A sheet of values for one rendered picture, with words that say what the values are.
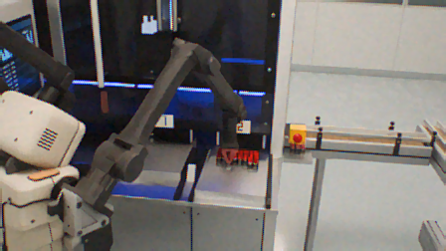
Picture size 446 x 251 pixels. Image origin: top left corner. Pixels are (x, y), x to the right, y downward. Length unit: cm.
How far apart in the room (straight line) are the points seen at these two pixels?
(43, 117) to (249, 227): 129
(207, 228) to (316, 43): 469
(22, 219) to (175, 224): 117
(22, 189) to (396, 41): 604
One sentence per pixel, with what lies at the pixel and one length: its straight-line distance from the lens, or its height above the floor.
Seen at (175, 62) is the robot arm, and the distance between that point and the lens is 115.
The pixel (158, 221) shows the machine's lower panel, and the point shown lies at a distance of 216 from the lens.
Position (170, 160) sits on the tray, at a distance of 183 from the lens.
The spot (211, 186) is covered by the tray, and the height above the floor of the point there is 88.
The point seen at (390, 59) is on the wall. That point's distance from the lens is 667.
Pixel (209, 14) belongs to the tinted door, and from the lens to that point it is 171.
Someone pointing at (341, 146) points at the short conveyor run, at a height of 91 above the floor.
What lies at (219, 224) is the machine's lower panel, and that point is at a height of 49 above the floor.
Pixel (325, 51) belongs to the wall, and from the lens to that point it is 647.
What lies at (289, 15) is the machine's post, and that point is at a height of 150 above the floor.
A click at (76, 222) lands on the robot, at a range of 103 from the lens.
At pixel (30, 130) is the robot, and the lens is 107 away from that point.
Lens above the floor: 175
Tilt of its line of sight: 24 degrees down
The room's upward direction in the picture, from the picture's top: 2 degrees clockwise
